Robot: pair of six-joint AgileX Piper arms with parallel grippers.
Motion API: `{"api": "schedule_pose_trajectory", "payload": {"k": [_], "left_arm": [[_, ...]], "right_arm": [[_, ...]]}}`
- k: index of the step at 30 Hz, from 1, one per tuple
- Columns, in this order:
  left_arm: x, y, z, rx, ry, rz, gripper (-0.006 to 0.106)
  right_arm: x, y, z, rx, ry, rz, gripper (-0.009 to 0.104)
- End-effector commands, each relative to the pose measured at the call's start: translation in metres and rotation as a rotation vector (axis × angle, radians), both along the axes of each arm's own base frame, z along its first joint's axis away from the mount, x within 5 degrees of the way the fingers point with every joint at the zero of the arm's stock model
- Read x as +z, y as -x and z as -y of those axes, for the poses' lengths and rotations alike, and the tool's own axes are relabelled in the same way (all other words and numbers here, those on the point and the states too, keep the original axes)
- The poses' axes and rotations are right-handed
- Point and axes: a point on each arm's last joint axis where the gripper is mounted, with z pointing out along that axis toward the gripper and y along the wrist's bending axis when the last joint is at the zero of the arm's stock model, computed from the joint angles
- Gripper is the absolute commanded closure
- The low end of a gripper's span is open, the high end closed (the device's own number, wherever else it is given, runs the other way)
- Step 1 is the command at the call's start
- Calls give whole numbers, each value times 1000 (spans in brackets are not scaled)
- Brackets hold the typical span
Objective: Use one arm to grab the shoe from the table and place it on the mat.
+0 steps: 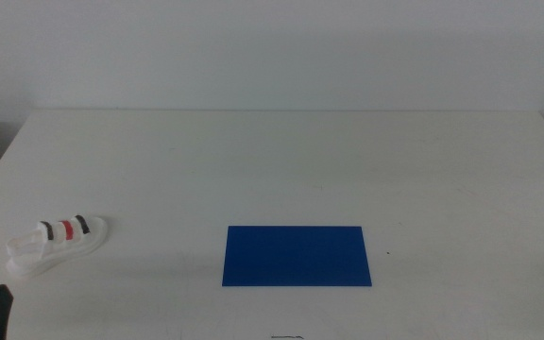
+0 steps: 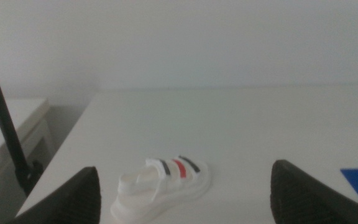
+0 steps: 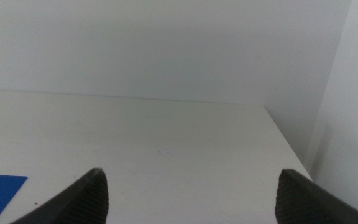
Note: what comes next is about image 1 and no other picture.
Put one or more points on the blue rectangular mat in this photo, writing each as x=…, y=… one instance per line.
x=295, y=257

